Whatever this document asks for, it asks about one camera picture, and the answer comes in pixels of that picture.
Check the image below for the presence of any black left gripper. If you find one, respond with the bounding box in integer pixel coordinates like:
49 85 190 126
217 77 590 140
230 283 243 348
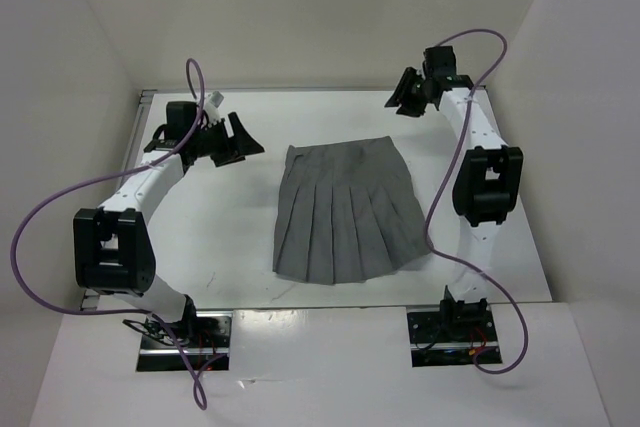
189 112 264 167

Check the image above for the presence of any grey pleated skirt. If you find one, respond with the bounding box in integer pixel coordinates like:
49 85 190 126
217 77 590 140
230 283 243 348
273 137 429 285

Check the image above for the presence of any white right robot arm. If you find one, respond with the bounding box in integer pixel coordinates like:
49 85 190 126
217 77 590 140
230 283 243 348
386 46 524 340

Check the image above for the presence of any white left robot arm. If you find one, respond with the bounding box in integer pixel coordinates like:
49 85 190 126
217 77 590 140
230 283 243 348
73 91 264 347

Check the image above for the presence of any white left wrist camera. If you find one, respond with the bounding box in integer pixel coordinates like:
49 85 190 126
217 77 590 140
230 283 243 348
204 91 224 116

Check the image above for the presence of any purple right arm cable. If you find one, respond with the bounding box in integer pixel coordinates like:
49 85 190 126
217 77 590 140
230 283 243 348
424 28 529 375

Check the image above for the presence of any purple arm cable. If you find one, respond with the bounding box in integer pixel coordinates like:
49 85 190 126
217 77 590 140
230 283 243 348
10 57 227 411
424 28 529 375

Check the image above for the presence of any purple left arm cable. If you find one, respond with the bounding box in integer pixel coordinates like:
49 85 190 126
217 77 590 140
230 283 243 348
10 57 227 411

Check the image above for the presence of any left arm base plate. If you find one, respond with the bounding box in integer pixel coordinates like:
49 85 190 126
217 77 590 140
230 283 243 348
123 310 233 373

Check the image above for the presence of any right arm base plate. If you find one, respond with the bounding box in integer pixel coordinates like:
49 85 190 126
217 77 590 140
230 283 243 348
406 307 502 368

